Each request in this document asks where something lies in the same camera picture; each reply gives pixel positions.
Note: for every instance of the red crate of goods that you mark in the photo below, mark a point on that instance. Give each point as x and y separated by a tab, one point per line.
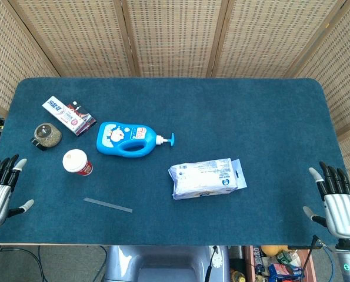
277	264

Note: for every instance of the red paper cup white lid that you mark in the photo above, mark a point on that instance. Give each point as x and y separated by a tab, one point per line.
73	160

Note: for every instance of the blue felt table cover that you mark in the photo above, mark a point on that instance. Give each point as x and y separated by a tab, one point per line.
221	117

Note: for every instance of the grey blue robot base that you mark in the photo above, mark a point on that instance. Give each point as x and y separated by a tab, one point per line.
166	264

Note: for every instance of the clear plastic tube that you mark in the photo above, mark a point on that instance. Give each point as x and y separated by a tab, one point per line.
107	204

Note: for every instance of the woven bamboo folding screen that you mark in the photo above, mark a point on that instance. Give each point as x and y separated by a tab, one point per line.
174	35

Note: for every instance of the white wet wipes pack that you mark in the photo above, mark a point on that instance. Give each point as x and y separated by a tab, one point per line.
204	179

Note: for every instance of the dark red black box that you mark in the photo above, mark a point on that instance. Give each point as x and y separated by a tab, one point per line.
88	119

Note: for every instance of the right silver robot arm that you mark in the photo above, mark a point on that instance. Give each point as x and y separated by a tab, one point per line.
349	264

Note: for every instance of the glass jar black lid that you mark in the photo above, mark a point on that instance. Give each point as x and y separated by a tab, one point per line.
46	136

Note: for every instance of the white toothpaste box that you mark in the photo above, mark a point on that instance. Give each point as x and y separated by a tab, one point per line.
60	111

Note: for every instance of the blue pump detergent bottle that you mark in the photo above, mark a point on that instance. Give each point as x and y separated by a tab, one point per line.
118	141

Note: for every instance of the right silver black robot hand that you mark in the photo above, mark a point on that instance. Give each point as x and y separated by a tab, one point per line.
342	211

